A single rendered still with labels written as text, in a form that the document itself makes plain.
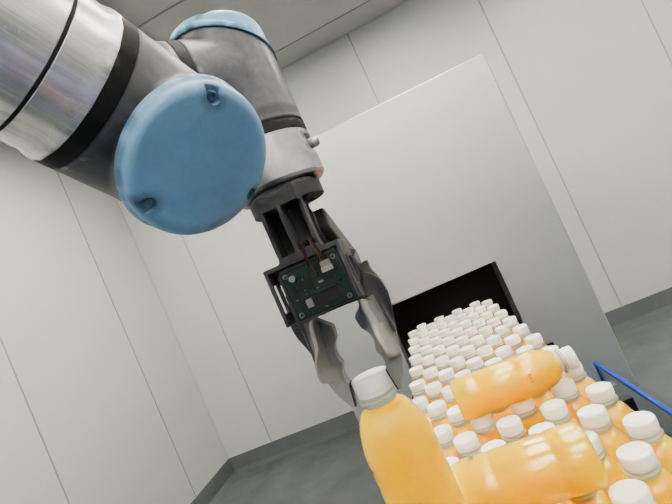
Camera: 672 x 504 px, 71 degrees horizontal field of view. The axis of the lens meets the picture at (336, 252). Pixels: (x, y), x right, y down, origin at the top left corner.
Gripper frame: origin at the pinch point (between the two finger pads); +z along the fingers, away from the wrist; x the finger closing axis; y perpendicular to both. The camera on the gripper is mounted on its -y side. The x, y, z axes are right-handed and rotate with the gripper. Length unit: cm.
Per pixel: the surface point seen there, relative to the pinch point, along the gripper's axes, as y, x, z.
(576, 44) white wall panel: -386, 210, -105
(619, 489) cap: -6.9, 18.3, 21.7
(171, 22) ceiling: -253, -73, -208
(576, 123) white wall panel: -387, 183, -44
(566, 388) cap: -36.3, 22.8, 21.9
